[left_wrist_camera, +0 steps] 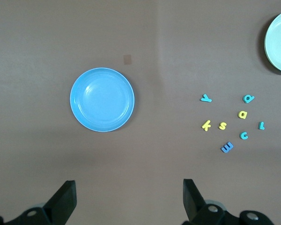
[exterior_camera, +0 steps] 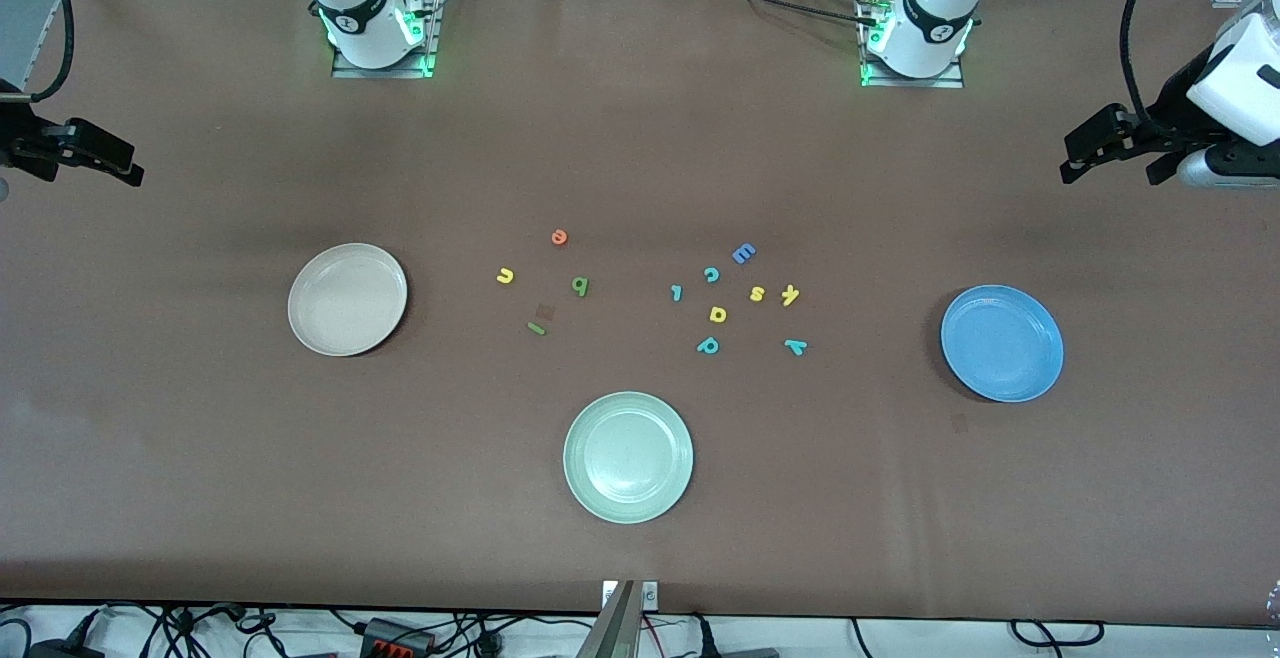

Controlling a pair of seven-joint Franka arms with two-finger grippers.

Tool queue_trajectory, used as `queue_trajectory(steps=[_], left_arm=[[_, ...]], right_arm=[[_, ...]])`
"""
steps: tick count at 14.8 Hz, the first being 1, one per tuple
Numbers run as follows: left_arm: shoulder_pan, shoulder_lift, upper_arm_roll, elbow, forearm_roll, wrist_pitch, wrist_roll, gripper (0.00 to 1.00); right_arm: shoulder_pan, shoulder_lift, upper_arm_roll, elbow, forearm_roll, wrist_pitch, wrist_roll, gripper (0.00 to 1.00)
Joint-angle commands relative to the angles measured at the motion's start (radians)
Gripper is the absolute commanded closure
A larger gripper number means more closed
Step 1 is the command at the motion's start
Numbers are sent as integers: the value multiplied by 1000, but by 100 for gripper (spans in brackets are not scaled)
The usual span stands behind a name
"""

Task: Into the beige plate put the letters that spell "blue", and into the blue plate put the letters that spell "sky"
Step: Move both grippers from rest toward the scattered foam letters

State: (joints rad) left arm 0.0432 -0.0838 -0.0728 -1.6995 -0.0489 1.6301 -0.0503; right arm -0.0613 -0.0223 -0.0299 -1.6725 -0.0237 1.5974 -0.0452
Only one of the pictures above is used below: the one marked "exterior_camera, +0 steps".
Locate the small white bracket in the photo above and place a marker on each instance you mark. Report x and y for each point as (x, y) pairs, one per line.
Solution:
(650, 595)

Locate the blue plate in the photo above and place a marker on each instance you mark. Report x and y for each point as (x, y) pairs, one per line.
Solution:
(1002, 343)

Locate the teal letter y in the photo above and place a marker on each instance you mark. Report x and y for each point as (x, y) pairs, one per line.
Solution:
(795, 346)

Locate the black orange power strip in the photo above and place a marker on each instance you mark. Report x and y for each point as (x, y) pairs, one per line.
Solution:
(395, 638)

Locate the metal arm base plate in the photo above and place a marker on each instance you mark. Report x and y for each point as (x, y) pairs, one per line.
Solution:
(910, 82)
(385, 72)

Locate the beige brown plate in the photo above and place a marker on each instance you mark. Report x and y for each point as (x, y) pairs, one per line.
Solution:
(347, 299)

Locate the yellow letter k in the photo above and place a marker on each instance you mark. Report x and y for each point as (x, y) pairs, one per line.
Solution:
(790, 295)

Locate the pale green plate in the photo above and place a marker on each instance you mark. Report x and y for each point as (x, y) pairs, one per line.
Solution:
(628, 457)

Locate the black power plug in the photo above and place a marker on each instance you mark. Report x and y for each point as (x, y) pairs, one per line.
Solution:
(705, 638)

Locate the aluminium camera stand profile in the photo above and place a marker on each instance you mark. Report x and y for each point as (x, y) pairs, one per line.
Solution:
(612, 633)

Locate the blue letter E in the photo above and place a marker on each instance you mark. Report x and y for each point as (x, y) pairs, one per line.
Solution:
(743, 254)

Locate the brown table mat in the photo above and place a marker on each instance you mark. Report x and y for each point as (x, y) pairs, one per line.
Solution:
(200, 488)

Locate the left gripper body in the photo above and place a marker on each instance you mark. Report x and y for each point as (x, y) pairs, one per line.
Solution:
(1166, 121)

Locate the teal letter p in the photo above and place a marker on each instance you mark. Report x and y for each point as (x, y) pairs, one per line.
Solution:
(708, 344)

